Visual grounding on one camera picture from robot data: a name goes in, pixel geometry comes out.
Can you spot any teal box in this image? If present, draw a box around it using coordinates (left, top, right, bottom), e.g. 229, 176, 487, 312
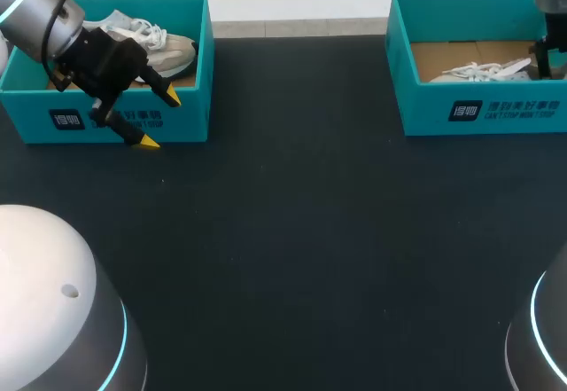
0, 0, 216, 145
384, 0, 567, 137

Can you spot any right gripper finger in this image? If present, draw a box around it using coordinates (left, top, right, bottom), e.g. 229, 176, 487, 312
533, 47, 554, 81

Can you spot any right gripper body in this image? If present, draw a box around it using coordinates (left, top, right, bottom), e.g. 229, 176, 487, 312
529, 11, 567, 54

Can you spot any beige and white shoe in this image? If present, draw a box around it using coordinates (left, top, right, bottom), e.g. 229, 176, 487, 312
428, 56, 567, 84
81, 9, 199, 85

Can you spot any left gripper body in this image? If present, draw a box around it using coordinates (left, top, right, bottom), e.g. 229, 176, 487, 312
53, 27, 151, 118

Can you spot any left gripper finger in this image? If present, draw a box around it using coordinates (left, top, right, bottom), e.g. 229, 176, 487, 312
139, 68, 183, 108
89, 109, 161, 150

